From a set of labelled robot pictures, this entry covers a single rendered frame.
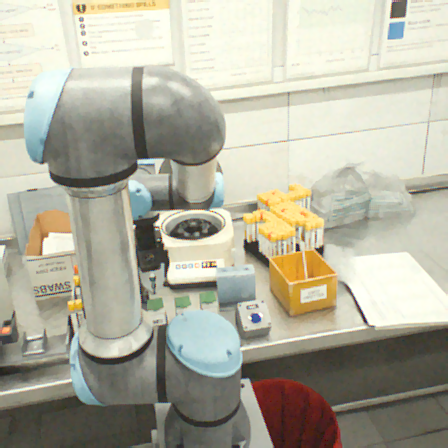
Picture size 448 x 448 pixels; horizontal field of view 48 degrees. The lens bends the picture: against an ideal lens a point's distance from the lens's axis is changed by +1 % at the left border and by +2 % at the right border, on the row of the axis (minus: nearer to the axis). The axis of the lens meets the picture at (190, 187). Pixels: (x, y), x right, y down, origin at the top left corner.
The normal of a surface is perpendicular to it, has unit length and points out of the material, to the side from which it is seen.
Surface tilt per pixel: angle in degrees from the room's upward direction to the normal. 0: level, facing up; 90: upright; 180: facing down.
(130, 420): 1
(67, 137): 96
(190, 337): 10
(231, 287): 90
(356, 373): 0
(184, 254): 90
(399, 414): 0
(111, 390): 92
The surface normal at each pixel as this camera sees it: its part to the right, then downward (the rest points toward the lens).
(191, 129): 0.63, 0.39
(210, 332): 0.09, -0.90
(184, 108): 0.54, 0.00
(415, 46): 0.21, 0.45
